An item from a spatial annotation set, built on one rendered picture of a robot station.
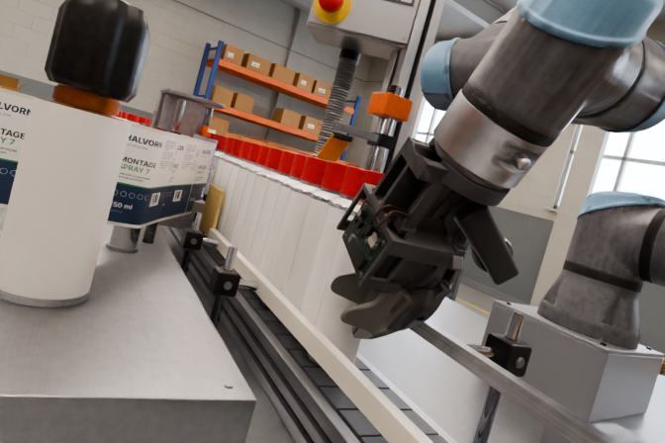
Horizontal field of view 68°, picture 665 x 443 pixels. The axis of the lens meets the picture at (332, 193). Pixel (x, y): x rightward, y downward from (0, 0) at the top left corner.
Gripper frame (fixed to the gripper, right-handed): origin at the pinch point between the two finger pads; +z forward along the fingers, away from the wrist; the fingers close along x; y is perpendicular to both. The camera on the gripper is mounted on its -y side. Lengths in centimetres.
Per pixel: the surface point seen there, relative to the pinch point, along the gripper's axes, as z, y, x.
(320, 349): 2.4, 4.5, 1.2
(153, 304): 12.5, 17.4, -10.7
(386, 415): -3.6, 4.5, 11.1
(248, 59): 237, -173, -707
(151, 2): 228, -21, -773
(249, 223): 14.6, 2.6, -30.4
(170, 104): 16, 14, -65
